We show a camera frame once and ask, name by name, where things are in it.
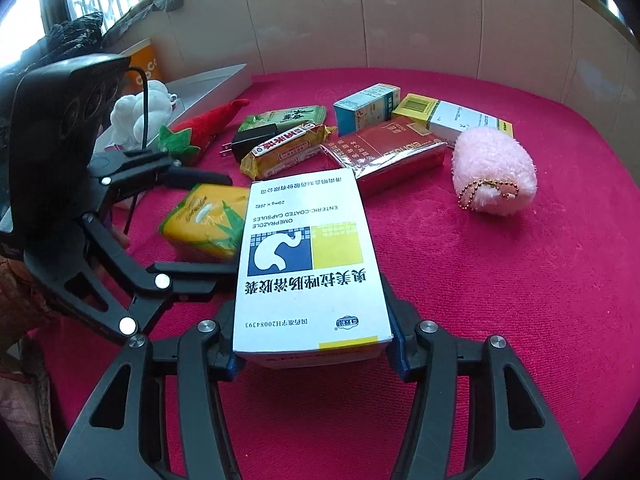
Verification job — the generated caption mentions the dark cloth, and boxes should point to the dark cloth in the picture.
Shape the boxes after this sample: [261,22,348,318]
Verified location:
[30,10,107,69]

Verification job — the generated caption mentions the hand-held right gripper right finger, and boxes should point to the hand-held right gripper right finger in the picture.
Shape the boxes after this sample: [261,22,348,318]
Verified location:
[381,280,581,480]

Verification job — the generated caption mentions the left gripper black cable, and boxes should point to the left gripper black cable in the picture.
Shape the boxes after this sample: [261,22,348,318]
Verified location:
[125,66,152,233]

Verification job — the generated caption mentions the black charger plug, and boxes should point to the black charger plug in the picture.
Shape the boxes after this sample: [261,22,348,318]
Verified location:
[220,123,281,162]

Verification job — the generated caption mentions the yellow green tissue packet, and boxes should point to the yellow green tissue packet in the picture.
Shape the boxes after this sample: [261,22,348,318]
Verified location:
[159,183,251,263]

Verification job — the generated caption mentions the white blue medicine box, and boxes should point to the white blue medicine box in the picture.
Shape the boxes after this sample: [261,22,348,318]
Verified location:
[232,174,393,370]

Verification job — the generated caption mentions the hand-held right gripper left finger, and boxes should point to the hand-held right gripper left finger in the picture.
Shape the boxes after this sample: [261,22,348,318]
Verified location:
[52,317,242,480]

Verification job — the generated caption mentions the small light blue box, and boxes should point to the small light blue box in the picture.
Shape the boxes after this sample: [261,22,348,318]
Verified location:
[333,83,401,137]

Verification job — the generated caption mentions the red chili plush toy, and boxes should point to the red chili plush toy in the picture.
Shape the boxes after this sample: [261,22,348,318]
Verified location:
[159,98,250,167]

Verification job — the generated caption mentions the yellow cracker packet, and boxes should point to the yellow cracker packet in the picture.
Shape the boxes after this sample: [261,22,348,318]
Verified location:
[240,122,337,181]

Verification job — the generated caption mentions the green cracker packet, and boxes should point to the green cracker packet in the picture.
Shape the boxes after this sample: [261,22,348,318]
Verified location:
[237,105,328,134]

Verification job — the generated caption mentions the orange box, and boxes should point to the orange box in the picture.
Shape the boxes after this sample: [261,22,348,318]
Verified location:
[120,37,164,89]

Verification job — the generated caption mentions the yellow white medicine box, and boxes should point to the yellow white medicine box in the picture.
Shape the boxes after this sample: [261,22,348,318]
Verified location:
[391,93,516,150]

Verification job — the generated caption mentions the red cigarette box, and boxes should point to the red cigarette box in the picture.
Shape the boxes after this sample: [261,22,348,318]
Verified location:
[320,119,447,198]

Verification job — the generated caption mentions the white plush toy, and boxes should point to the white plush toy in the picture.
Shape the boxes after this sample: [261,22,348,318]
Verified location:
[110,81,179,148]

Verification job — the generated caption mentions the person's left forearm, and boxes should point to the person's left forearm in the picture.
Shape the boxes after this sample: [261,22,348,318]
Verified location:
[0,252,66,476]

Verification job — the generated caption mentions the red tablecloth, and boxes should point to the red tablecloth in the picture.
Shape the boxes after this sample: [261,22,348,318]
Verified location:
[30,67,633,480]

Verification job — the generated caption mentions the pink plush toy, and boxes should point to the pink plush toy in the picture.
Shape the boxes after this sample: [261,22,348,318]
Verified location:
[451,127,538,217]

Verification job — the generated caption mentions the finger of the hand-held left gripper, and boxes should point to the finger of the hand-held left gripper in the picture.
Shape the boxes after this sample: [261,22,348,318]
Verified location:
[87,151,234,212]
[22,212,239,346]

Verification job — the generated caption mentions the white cardboard box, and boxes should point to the white cardboard box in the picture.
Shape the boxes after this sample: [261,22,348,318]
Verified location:
[95,63,253,157]

